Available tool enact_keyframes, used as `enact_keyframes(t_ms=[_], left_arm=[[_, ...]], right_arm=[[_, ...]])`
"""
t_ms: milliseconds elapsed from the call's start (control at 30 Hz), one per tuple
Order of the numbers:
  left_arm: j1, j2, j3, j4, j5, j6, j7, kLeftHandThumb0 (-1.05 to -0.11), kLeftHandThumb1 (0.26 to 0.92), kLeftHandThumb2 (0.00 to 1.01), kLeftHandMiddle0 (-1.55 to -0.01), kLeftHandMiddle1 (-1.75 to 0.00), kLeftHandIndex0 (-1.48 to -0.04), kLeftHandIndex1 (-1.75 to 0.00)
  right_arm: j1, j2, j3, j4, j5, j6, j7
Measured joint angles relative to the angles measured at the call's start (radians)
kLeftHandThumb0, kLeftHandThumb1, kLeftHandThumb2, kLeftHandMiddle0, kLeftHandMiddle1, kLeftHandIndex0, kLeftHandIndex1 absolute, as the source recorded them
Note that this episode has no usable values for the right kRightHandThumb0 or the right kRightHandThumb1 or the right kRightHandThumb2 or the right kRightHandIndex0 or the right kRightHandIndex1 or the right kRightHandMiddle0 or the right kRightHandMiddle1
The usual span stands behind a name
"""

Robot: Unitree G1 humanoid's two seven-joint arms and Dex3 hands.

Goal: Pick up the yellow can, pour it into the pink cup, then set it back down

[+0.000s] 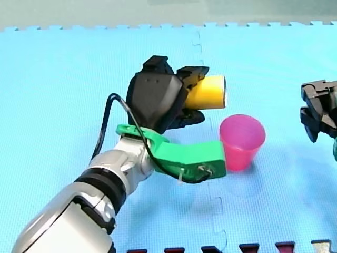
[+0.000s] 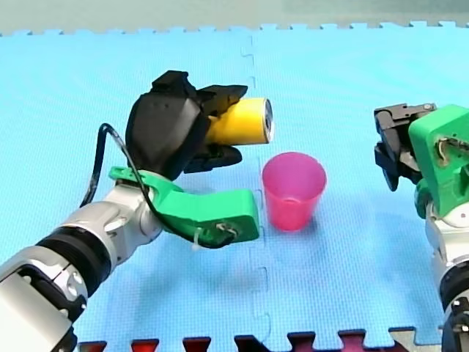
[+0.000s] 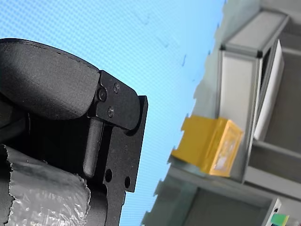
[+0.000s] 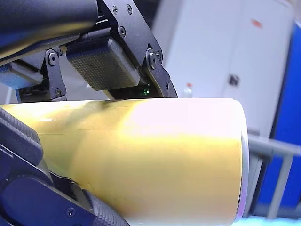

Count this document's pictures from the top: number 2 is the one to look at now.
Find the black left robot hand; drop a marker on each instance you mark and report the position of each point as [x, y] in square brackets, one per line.
[165, 128]

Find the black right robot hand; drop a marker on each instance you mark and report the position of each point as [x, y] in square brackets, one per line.
[399, 143]

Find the yellow drink can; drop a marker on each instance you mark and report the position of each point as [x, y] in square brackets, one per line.
[240, 122]

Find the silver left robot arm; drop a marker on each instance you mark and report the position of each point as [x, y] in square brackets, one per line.
[110, 234]

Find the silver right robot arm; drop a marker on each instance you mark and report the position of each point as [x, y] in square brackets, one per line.
[445, 183]

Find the pink plastic cup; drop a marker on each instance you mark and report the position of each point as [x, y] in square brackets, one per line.
[293, 190]

